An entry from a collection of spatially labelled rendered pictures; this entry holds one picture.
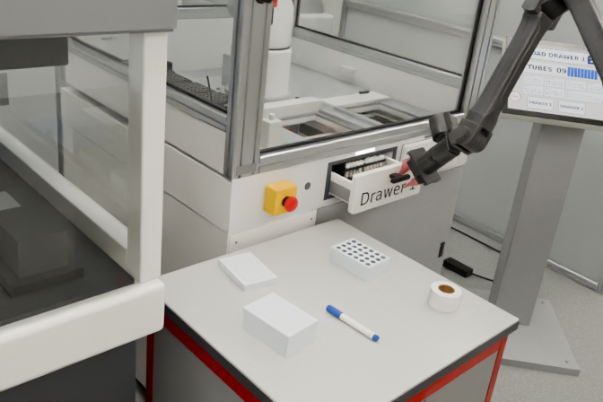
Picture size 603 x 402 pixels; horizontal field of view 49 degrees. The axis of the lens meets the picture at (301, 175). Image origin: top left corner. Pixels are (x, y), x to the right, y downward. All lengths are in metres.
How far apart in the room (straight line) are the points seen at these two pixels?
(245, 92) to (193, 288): 0.45
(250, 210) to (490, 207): 2.25
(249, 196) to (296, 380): 0.54
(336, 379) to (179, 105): 0.81
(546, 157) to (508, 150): 0.96
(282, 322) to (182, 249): 0.60
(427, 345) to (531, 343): 1.50
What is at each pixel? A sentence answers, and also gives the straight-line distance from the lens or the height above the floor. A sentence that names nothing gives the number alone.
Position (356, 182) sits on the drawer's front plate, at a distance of 1.72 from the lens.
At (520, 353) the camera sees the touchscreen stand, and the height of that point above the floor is 0.03.
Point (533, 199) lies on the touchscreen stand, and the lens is 2.70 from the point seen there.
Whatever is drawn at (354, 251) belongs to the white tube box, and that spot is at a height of 0.79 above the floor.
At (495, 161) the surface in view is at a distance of 3.65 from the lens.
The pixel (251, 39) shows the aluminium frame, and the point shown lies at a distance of 1.48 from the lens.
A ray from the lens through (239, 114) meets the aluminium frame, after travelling 1.51.
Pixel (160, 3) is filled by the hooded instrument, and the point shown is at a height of 1.41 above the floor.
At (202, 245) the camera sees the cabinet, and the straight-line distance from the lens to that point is 1.75.
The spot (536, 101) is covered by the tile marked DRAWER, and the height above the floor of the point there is 1.01.
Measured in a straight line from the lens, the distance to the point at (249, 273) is 1.52.
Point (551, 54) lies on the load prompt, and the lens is 2.60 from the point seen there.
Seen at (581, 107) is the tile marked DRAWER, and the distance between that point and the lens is 2.54.
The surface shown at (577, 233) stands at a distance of 3.49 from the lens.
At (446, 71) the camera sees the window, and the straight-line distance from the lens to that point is 2.11.
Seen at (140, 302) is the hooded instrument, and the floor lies 0.88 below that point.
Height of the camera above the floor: 1.56
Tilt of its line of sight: 22 degrees down
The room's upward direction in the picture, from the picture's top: 7 degrees clockwise
